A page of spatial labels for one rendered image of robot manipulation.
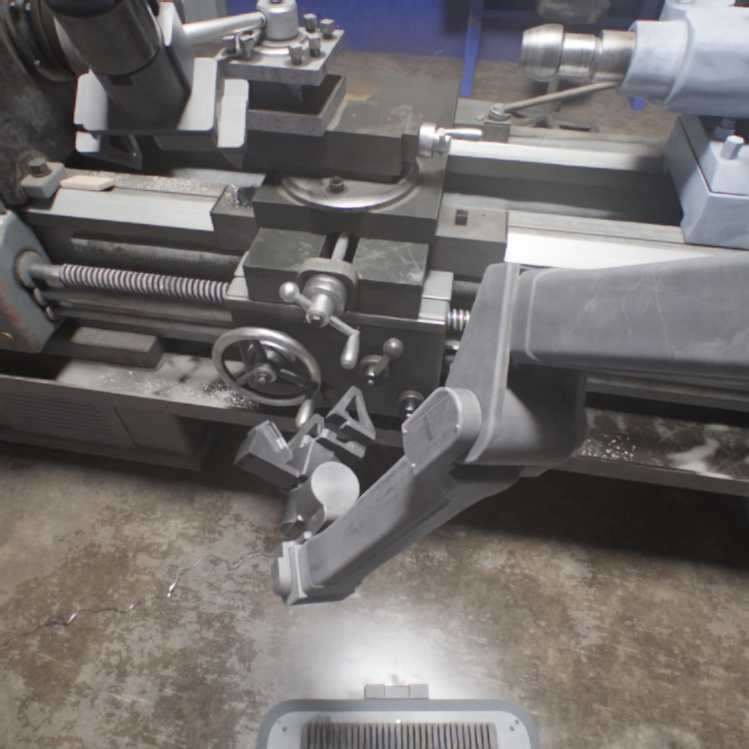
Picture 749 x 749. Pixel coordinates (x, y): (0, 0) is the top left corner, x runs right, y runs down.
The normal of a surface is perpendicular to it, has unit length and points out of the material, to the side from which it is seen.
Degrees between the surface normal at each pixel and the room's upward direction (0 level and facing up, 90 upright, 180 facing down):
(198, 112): 30
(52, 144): 90
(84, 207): 36
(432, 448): 67
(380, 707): 45
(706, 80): 91
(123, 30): 113
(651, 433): 0
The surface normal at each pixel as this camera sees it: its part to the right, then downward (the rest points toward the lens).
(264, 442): 0.60, -0.44
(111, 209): -0.10, -0.09
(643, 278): -0.88, -0.14
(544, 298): -0.76, -0.11
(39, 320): 0.99, 0.13
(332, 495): 0.42, -0.54
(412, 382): -0.17, 0.75
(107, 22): 0.42, 0.89
